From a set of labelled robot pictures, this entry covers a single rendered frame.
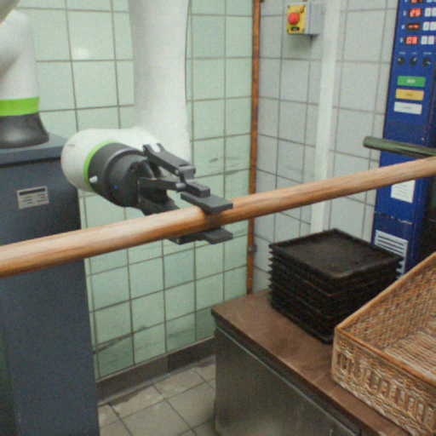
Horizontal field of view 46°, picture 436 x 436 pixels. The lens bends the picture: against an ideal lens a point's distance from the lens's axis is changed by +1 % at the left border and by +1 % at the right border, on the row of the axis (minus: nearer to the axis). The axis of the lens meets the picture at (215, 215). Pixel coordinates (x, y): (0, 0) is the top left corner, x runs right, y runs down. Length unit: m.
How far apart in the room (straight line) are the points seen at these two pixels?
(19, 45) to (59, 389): 0.73
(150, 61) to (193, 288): 1.47
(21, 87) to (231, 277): 1.52
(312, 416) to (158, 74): 0.95
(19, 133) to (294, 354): 0.90
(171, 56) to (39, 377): 0.73
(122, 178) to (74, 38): 1.11
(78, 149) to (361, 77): 1.14
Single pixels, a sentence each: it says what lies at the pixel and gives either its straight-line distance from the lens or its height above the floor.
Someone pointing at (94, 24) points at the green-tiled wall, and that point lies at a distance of 1.81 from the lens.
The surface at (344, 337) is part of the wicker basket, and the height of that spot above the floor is 0.72.
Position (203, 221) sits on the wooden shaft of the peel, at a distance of 0.58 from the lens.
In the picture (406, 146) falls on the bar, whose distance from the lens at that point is 1.21.
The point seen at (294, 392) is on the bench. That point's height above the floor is 0.50.
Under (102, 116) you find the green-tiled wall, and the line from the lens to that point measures 1.83.
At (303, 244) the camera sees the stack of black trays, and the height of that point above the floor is 0.78.
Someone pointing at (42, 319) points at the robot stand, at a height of 0.84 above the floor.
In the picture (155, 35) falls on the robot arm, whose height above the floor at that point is 1.40.
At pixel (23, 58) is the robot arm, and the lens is 1.05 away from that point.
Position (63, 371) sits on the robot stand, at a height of 0.69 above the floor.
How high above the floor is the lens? 1.40
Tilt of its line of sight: 19 degrees down
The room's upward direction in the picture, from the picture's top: straight up
